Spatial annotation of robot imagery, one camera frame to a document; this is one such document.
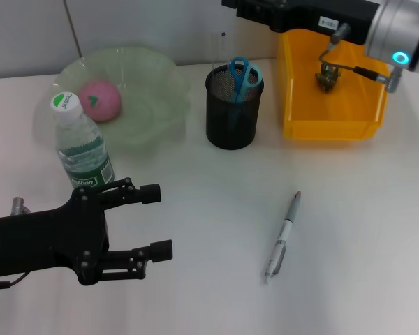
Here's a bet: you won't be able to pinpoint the black mesh pen holder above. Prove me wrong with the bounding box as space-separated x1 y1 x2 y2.
205 64 265 151

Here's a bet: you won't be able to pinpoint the transparent plastic ruler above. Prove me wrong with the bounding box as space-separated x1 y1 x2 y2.
209 29 231 81

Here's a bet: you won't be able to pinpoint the yellow plastic bin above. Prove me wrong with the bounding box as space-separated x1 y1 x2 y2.
277 27 392 142

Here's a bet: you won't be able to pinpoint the blue scissors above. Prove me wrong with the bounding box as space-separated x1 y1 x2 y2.
228 57 263 131

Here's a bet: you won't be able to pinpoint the grey white pen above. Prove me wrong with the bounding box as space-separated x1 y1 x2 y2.
263 190 303 285

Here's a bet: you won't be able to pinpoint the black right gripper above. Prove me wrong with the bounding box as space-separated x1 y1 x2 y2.
221 0 382 46

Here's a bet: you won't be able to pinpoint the green plastic wrapper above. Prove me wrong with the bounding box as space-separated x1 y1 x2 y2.
314 64 342 94

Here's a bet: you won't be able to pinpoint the green glass fruit plate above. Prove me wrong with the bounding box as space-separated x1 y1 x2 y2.
52 46 193 156

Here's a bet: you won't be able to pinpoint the clear green-label water bottle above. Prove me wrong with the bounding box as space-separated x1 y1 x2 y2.
50 90 116 191

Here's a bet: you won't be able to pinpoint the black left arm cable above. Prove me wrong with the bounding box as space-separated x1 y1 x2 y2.
0 270 31 291

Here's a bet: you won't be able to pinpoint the pink toy peach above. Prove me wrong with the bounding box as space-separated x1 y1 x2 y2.
78 79 122 123

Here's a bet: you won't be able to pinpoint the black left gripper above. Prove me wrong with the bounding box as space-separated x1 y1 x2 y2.
0 188 111 286

